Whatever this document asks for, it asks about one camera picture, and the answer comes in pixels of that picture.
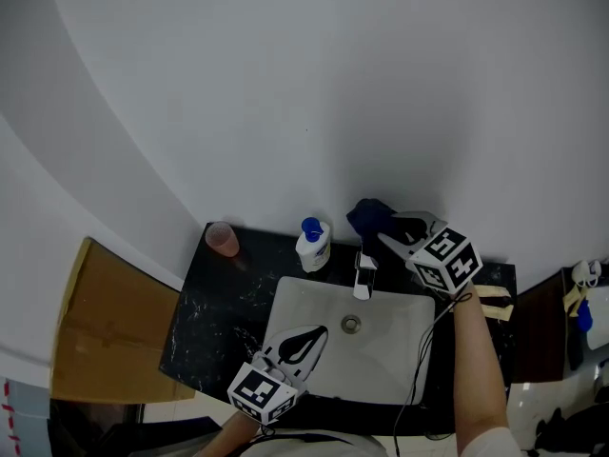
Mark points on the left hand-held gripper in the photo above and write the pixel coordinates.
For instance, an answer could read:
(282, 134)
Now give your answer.
(259, 391)

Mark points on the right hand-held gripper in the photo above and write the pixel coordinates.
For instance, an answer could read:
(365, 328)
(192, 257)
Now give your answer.
(445, 260)

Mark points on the dark blue cloth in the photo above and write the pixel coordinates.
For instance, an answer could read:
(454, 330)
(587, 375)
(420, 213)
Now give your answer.
(368, 217)

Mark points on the chrome faucet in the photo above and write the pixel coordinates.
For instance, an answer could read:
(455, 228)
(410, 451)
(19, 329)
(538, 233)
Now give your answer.
(364, 279)

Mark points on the person's right forearm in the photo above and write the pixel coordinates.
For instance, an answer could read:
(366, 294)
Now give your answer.
(476, 364)

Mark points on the person's left forearm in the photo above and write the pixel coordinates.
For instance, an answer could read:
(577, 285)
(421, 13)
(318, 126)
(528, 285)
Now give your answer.
(228, 438)

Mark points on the metal sink drain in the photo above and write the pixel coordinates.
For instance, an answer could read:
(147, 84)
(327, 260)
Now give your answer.
(351, 324)

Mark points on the black marble vanity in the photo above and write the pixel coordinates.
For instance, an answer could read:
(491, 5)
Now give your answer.
(209, 312)

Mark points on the cream squeeze tube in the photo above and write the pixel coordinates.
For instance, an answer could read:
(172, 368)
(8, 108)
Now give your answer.
(492, 291)
(497, 311)

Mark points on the white pump bottle blue cap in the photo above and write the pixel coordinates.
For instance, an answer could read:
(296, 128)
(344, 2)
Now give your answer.
(314, 252)

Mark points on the person's white shirt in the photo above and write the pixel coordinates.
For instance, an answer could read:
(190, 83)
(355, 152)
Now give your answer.
(323, 448)

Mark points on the pink plastic cup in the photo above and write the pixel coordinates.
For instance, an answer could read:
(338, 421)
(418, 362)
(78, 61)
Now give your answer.
(223, 241)

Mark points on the dark wooden vanity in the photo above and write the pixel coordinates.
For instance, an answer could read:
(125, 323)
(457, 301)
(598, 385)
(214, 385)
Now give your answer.
(537, 336)

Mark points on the white mug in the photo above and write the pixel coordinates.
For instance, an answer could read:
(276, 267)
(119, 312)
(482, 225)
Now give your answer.
(595, 270)
(580, 273)

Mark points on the brown cardboard box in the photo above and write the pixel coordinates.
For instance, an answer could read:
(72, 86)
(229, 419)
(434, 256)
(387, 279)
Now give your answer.
(109, 331)

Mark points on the small white sink basin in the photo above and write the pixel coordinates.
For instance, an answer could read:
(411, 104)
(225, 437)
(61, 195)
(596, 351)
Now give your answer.
(600, 322)

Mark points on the black bag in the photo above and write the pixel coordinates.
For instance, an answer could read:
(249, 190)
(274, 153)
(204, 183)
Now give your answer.
(575, 431)

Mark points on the pale board with red tape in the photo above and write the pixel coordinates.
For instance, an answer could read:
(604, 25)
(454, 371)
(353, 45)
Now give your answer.
(24, 417)

